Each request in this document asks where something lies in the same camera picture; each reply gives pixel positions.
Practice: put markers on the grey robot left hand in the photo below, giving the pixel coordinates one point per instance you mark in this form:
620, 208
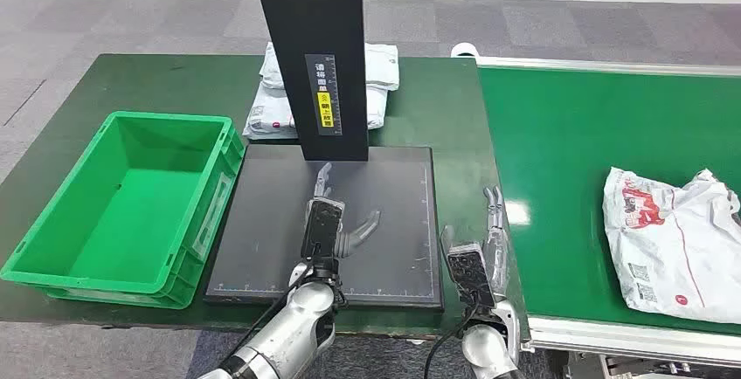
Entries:
354, 240

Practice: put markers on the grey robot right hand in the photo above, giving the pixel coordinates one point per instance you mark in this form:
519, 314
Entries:
499, 260

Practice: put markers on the white parcel bright red print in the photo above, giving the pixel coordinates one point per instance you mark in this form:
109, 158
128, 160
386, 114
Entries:
677, 249

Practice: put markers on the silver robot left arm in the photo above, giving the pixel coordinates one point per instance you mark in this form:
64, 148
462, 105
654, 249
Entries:
295, 330

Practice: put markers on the green conveyor belt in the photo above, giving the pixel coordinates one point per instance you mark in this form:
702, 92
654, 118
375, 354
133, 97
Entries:
567, 162

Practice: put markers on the white conveyor end roller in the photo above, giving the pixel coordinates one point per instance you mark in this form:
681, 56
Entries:
463, 49

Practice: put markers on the yellow and grey column label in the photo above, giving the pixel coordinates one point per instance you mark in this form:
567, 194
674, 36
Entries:
324, 116

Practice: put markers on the flat grey courier bag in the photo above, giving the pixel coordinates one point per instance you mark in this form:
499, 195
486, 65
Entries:
379, 67
269, 116

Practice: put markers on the black scanner column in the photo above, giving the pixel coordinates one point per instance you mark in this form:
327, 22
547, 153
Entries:
289, 75

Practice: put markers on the green plastic crate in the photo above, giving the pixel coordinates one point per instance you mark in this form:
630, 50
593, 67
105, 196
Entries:
139, 203

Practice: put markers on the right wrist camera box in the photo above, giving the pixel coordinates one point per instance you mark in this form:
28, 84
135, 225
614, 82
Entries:
470, 275

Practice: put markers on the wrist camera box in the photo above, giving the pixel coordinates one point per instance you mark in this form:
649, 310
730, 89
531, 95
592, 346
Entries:
470, 275
321, 229

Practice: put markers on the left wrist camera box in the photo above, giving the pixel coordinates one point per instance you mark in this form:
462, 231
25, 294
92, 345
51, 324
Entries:
321, 229

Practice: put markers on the black scanner base plate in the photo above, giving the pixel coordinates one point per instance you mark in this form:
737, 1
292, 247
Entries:
393, 237

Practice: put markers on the aluminium conveyor frame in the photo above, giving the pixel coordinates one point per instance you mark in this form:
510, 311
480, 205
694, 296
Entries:
608, 341

